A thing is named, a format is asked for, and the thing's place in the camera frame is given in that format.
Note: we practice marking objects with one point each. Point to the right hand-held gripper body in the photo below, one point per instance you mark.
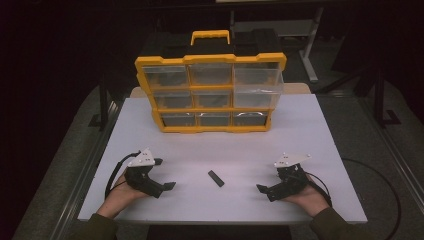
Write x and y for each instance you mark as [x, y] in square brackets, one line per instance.
[290, 181]

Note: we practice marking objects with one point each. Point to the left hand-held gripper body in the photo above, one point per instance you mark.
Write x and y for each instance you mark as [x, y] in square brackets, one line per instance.
[141, 176]

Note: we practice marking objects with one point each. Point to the small black bar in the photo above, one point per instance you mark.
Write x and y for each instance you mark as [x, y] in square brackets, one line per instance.
[216, 178]

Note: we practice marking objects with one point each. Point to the pulled-out clear plastic drawer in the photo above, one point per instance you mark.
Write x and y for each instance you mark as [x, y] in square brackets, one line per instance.
[258, 78]

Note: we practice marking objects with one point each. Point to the yellow and black parts organizer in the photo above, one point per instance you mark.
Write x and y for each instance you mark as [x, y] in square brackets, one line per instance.
[210, 60]

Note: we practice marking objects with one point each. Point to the person's right hand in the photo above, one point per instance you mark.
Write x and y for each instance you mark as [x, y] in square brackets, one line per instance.
[308, 201]

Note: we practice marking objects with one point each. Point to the person's left hand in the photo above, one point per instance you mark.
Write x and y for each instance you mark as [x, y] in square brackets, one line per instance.
[116, 198]

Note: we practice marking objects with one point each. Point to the black metal stand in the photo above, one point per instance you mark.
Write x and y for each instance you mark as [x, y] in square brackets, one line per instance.
[381, 100]
[101, 106]

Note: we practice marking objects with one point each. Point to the set of clear plastic drawers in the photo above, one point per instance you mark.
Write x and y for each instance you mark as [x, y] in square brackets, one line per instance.
[166, 77]

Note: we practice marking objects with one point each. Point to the grey metal stand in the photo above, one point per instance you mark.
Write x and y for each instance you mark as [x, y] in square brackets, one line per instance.
[310, 50]

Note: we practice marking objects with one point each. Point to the aluminium floor rail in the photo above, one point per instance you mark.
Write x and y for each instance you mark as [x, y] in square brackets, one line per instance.
[396, 156]
[83, 180]

